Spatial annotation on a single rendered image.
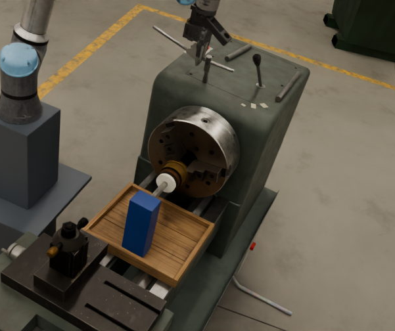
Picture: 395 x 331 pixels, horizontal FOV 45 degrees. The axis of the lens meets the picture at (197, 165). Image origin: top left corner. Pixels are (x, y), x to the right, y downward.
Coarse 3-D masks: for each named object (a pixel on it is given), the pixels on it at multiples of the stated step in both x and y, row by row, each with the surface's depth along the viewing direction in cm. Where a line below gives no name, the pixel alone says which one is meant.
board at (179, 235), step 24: (120, 192) 172; (96, 216) 161; (120, 216) 166; (168, 216) 171; (192, 216) 171; (120, 240) 158; (168, 240) 162; (192, 240) 165; (144, 264) 151; (168, 264) 155
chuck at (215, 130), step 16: (176, 112) 167; (192, 112) 163; (160, 128) 164; (176, 128) 161; (192, 128) 158; (208, 128) 158; (224, 128) 163; (160, 144) 168; (192, 144) 162; (208, 144) 159; (224, 144) 159; (160, 160) 172; (192, 160) 175; (208, 160) 162; (224, 160) 159; (192, 192) 173; (208, 192) 170
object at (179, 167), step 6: (168, 162) 159; (174, 162) 158; (180, 162) 160; (162, 168) 158; (168, 168) 156; (174, 168) 155; (180, 168) 157; (168, 174) 154; (174, 174) 154; (180, 174) 156; (186, 174) 158; (180, 180) 157; (186, 180) 160
